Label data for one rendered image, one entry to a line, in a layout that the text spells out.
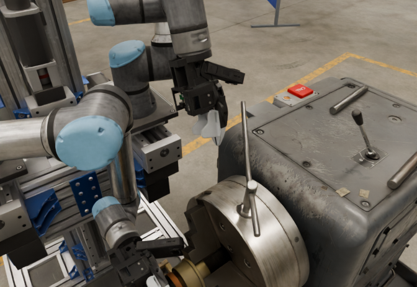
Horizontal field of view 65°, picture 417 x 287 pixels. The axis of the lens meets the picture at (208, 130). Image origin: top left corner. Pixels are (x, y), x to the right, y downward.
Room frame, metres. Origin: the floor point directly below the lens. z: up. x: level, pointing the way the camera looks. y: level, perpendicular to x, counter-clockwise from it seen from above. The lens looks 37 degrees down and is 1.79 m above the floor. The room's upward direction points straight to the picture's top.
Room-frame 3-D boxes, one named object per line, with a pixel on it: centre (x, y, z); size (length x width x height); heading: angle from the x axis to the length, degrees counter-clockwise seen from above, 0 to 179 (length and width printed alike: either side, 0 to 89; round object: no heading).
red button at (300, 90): (0.92, -0.30, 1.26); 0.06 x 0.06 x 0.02; 37
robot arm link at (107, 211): (0.56, 0.26, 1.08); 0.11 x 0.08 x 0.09; 36
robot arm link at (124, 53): (0.98, 0.25, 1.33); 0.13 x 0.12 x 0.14; 103
